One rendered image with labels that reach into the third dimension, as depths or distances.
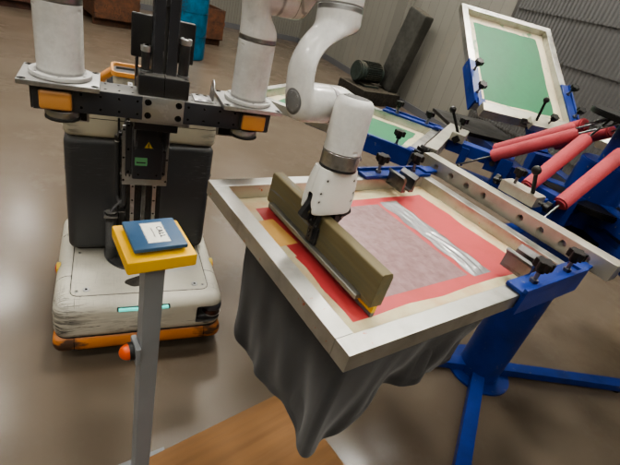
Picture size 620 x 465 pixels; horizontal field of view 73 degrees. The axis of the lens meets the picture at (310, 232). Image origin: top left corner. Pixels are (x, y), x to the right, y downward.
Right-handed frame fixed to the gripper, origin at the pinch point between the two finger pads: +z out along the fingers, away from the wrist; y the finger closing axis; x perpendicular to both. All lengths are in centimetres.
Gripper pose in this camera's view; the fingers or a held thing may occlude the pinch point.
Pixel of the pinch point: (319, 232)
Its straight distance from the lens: 89.0
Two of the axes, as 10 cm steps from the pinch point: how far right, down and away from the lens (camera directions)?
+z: -2.3, 8.7, 4.4
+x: 5.4, 4.9, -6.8
